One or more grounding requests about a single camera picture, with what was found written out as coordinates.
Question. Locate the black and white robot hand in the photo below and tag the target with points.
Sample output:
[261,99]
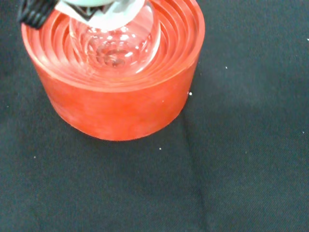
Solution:
[103,14]

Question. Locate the black bench cloth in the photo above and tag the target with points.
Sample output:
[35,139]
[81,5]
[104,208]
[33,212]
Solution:
[217,169]

